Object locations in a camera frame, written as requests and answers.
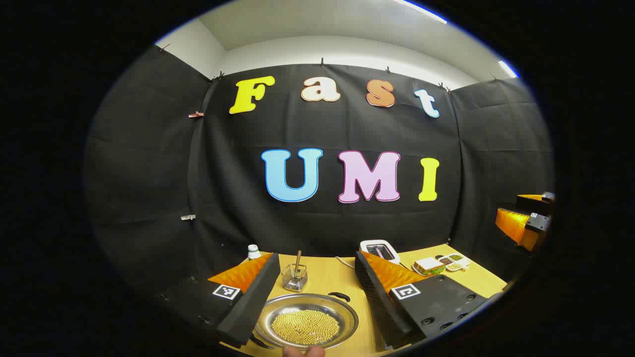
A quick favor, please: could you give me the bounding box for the white toaster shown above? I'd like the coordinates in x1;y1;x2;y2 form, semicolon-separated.
359;239;401;265

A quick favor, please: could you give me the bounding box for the white sandwich plate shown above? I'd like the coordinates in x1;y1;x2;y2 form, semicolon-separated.
412;263;447;277

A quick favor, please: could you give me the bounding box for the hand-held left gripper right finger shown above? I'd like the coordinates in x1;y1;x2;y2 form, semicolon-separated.
354;250;489;351

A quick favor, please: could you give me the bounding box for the wire mesh basket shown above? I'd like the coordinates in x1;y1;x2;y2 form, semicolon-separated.
281;263;309;292

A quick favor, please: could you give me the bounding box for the white divided dish of grains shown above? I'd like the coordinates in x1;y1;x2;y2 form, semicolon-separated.
436;253;470;272

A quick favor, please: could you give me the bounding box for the steel pot with black handles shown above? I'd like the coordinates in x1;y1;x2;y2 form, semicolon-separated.
250;292;360;350

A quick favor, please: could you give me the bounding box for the pile of yellow soybeans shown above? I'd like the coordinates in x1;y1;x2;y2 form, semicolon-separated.
270;309;341;346

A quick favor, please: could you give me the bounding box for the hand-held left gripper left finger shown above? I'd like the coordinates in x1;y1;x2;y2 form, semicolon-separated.
159;252;281;348

